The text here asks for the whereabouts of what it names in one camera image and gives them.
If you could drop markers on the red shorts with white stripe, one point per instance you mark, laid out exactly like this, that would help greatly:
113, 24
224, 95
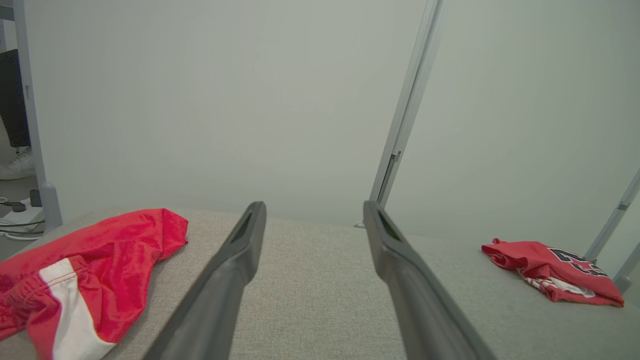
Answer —
115, 260

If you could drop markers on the red white basketball jersey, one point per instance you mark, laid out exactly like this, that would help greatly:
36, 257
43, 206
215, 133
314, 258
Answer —
530, 260

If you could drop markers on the person leg in black trousers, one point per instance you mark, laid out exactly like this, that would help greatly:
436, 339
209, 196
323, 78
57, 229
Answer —
12, 100

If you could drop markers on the long aluminium frame rail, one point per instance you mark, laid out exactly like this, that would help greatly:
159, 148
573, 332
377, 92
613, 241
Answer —
407, 100

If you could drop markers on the grey partition end post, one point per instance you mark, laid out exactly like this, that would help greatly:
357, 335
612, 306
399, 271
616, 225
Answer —
32, 125

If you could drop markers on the white sneaker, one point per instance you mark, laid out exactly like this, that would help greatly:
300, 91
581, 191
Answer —
17, 166

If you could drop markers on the white power strip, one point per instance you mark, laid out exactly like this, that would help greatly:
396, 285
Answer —
25, 216

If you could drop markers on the black power adapter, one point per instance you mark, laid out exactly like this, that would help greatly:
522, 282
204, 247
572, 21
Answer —
35, 198

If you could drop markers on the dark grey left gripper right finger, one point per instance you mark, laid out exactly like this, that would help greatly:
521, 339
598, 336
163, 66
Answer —
420, 310

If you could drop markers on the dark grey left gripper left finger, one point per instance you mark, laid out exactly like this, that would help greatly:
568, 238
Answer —
220, 295

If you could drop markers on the black plug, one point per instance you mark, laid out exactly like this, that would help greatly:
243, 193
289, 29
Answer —
16, 205

